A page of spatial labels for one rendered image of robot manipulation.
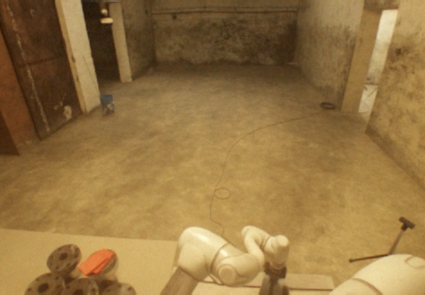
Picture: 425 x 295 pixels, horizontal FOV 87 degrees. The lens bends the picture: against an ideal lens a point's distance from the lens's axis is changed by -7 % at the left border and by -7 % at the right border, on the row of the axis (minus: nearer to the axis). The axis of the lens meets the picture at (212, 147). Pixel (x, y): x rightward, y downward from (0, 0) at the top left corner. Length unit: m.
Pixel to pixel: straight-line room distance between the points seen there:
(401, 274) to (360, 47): 5.55
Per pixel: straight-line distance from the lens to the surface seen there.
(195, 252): 0.98
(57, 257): 2.38
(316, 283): 2.14
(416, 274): 0.65
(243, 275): 0.93
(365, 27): 5.96
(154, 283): 2.25
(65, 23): 5.90
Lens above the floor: 1.89
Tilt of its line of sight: 29 degrees down
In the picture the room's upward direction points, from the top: 1 degrees counter-clockwise
